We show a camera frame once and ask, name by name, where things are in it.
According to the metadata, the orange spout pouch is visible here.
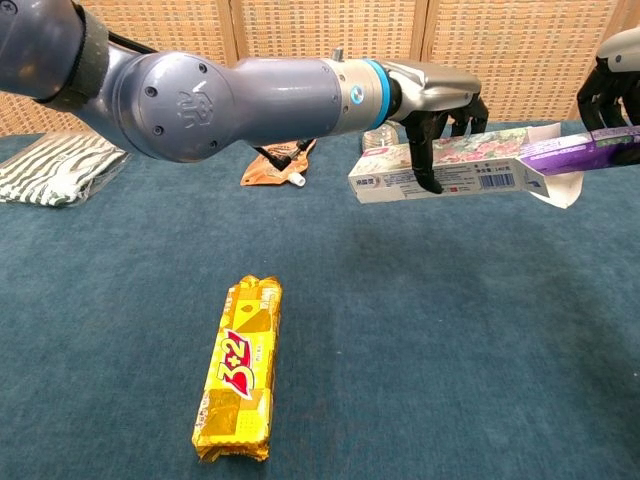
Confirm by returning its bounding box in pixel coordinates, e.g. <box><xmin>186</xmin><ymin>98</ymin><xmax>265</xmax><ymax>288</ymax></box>
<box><xmin>240</xmin><ymin>138</ymin><xmax>319</xmax><ymax>189</ymax></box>

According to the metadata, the yellow biscuit pack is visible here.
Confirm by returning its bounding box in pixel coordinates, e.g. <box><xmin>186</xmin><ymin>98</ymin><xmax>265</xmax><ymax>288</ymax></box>
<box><xmin>191</xmin><ymin>273</ymin><xmax>284</xmax><ymax>462</ymax></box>

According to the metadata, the blue carpet table cover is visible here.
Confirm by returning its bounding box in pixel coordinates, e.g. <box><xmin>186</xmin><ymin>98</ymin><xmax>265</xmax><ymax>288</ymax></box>
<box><xmin>0</xmin><ymin>118</ymin><xmax>640</xmax><ymax>480</ymax></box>

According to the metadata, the woven bamboo folding screen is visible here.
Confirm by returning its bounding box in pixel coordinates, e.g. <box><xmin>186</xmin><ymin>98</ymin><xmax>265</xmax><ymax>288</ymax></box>
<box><xmin>0</xmin><ymin>0</ymin><xmax>640</xmax><ymax>139</ymax></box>

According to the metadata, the floral white box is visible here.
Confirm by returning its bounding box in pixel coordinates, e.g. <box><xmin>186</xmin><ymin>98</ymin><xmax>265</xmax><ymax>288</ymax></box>
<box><xmin>348</xmin><ymin>121</ymin><xmax>584</xmax><ymax>210</ymax></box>

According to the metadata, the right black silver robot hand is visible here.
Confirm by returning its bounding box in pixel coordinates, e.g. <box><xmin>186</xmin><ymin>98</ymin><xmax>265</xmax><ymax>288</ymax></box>
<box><xmin>576</xmin><ymin>27</ymin><xmax>640</xmax><ymax>167</ymax></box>

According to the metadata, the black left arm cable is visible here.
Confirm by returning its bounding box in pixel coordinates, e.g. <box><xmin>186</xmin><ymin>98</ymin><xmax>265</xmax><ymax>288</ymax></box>
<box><xmin>252</xmin><ymin>138</ymin><xmax>307</xmax><ymax>170</ymax></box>

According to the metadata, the green label water bottle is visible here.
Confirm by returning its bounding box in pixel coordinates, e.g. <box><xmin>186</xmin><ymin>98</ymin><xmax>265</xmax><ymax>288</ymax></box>
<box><xmin>360</xmin><ymin>124</ymin><xmax>400</xmax><ymax>150</ymax></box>

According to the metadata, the striped cloth in plastic bag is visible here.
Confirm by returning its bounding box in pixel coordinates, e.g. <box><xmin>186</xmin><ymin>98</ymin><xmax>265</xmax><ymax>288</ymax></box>
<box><xmin>0</xmin><ymin>132</ymin><xmax>132</xmax><ymax>208</ymax></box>

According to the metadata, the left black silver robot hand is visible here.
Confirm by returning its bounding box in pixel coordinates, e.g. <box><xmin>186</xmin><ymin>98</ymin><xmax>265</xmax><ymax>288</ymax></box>
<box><xmin>384</xmin><ymin>60</ymin><xmax>490</xmax><ymax>195</ymax></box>

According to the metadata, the purple toothpaste tube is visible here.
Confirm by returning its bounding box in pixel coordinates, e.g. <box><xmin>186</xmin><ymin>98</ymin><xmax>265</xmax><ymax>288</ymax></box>
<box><xmin>519</xmin><ymin>124</ymin><xmax>640</xmax><ymax>176</ymax></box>

